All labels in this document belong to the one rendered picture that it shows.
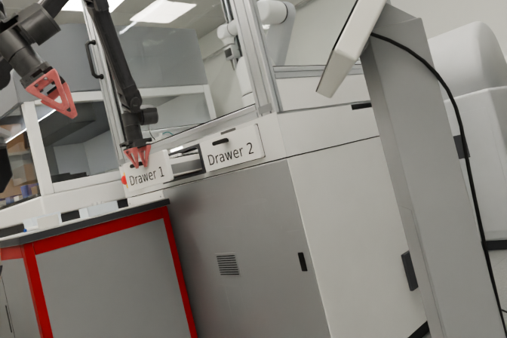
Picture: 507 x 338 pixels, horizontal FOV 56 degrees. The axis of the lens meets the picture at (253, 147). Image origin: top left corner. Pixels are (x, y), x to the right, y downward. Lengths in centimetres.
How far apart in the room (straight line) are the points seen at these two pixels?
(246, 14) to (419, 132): 74
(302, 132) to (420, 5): 340
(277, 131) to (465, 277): 70
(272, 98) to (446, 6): 338
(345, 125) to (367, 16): 90
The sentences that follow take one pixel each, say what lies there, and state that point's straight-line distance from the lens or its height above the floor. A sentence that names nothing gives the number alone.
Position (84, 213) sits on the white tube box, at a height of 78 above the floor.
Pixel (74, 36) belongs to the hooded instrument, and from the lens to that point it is 279.
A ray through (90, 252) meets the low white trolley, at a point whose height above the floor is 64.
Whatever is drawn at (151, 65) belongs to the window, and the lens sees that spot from 202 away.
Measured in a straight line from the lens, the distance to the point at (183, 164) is 175.
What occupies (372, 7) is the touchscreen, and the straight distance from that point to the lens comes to 92.
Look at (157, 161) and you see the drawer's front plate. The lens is 173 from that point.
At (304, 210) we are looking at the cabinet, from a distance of 151.
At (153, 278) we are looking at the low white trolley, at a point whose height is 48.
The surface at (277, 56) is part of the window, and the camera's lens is 161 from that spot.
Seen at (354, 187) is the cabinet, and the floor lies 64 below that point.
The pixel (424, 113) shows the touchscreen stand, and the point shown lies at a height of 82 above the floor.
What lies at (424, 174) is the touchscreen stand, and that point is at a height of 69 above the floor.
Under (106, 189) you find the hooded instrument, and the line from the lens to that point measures 263.
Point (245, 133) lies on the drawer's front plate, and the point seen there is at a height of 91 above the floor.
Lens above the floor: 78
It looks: 3 degrees up
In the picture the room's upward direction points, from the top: 14 degrees counter-clockwise
